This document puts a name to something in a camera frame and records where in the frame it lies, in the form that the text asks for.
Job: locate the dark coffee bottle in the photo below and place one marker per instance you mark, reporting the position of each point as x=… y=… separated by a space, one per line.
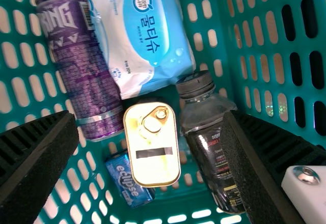
x=201 y=107

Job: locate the purple drink can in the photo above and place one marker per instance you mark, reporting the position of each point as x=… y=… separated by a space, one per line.
x=81 y=76

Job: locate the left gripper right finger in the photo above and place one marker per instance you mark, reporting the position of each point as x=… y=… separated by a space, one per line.
x=259 y=163

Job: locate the small blue mint box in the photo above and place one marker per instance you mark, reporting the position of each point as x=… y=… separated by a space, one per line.
x=122 y=175

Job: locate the blue white wet wipes pack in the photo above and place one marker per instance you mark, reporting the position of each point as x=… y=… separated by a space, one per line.
x=147 y=30

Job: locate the gold rectangular tin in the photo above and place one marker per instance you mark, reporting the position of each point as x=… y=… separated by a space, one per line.
x=152 y=168

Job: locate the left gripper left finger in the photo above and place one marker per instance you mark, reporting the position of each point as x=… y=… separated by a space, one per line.
x=30 y=163

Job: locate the teal shopping basket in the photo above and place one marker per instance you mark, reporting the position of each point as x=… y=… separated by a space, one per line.
x=224 y=56

